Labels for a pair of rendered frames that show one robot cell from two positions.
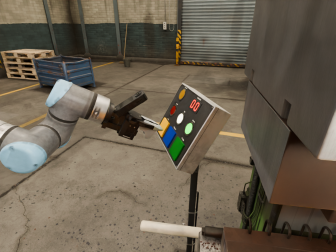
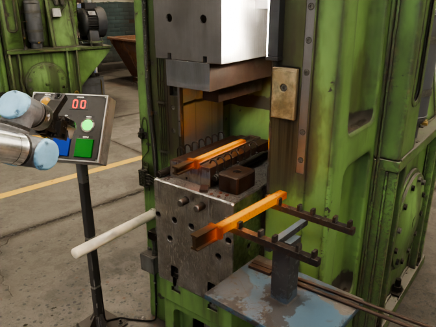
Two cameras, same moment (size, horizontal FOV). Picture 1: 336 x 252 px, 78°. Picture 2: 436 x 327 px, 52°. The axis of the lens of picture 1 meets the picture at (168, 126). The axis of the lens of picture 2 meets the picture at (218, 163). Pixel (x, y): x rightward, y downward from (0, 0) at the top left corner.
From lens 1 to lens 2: 1.33 m
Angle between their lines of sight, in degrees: 56
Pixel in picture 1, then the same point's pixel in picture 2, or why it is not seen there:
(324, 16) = (209, 34)
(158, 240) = not seen: outside the picture
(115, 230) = not seen: outside the picture
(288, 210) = (187, 141)
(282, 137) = (206, 67)
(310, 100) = (213, 52)
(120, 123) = (53, 126)
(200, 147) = (106, 136)
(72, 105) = (36, 110)
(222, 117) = (112, 104)
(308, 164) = (214, 73)
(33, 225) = not seen: outside the picture
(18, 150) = (50, 143)
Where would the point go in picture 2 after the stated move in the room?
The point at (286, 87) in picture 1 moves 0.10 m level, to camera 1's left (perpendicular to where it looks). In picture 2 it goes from (202, 52) to (185, 56)
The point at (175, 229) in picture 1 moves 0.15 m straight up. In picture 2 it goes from (107, 234) to (104, 202)
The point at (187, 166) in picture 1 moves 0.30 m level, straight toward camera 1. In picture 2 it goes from (103, 157) to (158, 173)
